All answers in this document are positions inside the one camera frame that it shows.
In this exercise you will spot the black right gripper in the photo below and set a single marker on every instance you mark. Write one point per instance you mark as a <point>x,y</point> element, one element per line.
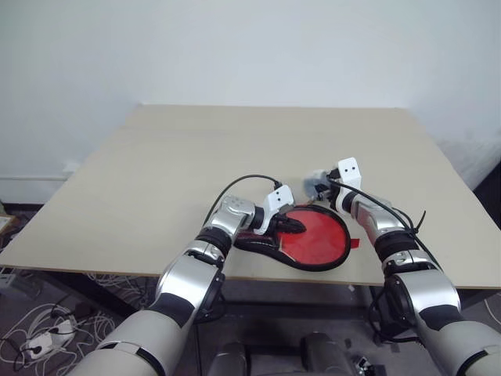
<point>332,192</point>

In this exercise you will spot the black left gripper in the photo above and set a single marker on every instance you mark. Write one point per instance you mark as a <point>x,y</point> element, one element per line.
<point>278,221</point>

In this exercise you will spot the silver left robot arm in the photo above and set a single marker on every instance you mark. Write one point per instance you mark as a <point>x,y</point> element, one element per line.
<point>188,274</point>

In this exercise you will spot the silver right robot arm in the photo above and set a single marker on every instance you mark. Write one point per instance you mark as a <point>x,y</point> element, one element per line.
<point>422,290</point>

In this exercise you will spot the small red tape piece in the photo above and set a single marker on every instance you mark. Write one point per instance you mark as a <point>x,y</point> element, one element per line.
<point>354,243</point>

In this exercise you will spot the dark grey rounded shape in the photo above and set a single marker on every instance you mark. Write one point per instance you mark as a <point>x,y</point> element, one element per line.
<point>231,360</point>
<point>324,352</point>

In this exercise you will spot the small black white device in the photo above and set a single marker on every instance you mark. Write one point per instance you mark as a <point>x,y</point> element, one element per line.
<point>364,365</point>

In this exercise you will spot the white power strip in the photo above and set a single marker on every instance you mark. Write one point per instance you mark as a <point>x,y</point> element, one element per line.
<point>39,344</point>

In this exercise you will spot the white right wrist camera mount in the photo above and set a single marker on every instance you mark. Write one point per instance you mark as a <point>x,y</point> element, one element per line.
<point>349,170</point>

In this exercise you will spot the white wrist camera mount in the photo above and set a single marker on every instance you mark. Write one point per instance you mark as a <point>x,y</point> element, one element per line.
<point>278,197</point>
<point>349,170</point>

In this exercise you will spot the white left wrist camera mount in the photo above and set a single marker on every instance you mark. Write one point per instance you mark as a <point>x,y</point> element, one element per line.
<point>278,197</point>

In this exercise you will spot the black table frame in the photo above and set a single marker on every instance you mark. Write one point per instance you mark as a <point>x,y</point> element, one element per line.
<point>90,290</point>

